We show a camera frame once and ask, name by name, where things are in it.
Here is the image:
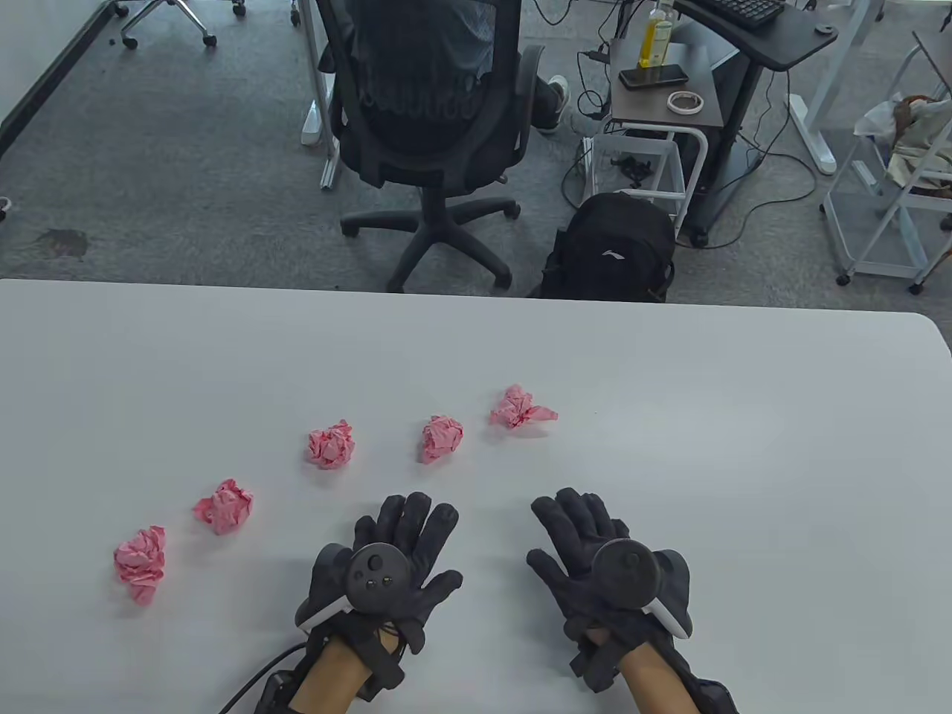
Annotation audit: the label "person's left hand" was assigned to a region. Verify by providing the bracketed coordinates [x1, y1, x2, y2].
[296, 492, 463, 657]

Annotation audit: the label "person's right hand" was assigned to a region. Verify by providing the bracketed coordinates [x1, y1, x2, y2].
[527, 487, 694, 649]

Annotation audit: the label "pink paper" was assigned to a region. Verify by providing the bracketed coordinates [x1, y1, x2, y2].
[489, 384, 559, 431]
[113, 525, 167, 606]
[193, 478, 254, 536]
[306, 419, 356, 470]
[421, 415, 464, 465]

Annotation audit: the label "person's right forearm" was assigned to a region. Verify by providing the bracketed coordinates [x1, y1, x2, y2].
[617, 643, 704, 714]

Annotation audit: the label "person's left forearm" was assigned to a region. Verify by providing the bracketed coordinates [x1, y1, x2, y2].
[286, 632, 373, 714]

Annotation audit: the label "black white tracking controller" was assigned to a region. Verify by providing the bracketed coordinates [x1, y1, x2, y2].
[591, 538, 691, 639]
[296, 543, 411, 634]

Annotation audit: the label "black backpack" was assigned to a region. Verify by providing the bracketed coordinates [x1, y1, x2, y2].
[539, 192, 676, 302]

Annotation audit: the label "black clamp parts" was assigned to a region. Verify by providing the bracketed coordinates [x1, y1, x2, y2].
[610, 152, 655, 187]

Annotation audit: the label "black mesh office chair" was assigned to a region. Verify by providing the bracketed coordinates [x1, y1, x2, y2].
[316, 0, 547, 292]

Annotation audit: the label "white wheeled cart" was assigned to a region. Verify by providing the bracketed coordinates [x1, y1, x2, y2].
[822, 30, 952, 295]

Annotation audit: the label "white desk leg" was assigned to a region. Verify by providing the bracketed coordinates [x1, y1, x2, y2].
[788, 0, 875, 176]
[296, 0, 344, 192]

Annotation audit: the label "grey white side table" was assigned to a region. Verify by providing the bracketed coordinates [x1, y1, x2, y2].
[584, 37, 726, 239]

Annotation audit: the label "black smartphone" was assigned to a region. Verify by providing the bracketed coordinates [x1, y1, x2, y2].
[619, 64, 689, 91]

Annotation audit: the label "clear bottle yellow liquid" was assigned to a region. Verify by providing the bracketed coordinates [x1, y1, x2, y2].
[638, 0, 676, 69]

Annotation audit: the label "beige cloth bundle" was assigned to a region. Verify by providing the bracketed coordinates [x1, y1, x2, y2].
[854, 93, 952, 198]

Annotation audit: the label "black standing desk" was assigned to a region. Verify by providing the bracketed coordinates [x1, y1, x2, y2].
[673, 0, 840, 250]

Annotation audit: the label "black keyboard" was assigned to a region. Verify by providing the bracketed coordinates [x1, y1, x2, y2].
[699, 0, 788, 29]

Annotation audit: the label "silver chair base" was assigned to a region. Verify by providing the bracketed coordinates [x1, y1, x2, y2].
[112, 0, 248, 50]

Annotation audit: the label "black wrist rig cable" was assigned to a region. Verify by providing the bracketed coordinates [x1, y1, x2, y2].
[218, 643, 307, 714]

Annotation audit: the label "black floor cable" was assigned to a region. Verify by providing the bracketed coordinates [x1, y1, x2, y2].
[695, 71, 819, 250]

